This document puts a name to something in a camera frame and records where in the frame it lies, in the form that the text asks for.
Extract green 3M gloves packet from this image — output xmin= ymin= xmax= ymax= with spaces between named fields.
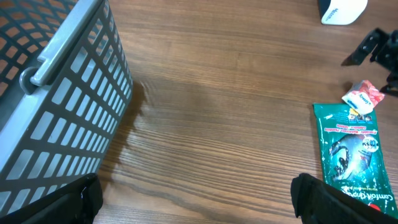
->
xmin=313 ymin=103 xmax=397 ymax=218

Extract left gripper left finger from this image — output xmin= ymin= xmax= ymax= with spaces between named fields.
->
xmin=1 ymin=173 xmax=103 ymax=224

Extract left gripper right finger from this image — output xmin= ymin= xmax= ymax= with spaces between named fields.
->
xmin=290 ymin=173 xmax=397 ymax=224

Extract grey plastic mesh basket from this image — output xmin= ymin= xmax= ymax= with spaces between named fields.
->
xmin=1 ymin=0 xmax=133 ymax=216

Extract white barcode scanner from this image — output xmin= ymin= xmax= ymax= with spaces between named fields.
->
xmin=317 ymin=0 xmax=368 ymax=26

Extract red white small box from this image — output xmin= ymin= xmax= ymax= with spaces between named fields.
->
xmin=341 ymin=80 xmax=385 ymax=115

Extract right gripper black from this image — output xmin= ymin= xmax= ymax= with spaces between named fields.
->
xmin=341 ymin=28 xmax=397 ymax=96

